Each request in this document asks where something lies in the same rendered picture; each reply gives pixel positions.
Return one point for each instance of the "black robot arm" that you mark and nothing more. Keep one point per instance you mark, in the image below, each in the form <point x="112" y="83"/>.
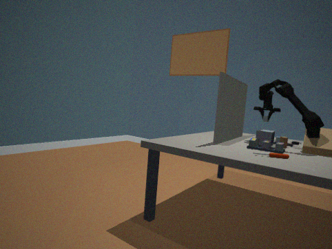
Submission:
<point x="312" y="121"/>

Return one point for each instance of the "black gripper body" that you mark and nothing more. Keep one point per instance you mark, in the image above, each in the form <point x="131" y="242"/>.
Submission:
<point x="267" y="104"/>

